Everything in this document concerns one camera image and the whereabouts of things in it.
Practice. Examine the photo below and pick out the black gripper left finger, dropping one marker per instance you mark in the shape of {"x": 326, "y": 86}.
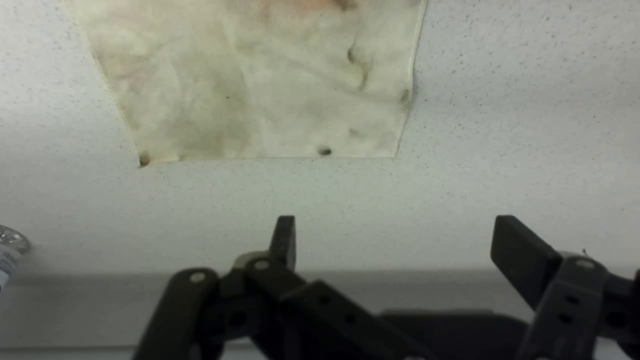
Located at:
{"x": 287, "y": 240}

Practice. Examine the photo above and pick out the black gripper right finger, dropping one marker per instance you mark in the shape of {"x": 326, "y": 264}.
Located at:
{"x": 527, "y": 260}

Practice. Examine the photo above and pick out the stained white cloth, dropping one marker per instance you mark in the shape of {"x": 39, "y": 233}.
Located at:
{"x": 267, "y": 80}

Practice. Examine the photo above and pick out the clear plastic water bottle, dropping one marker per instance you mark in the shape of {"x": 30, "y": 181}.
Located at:
{"x": 9, "y": 242}

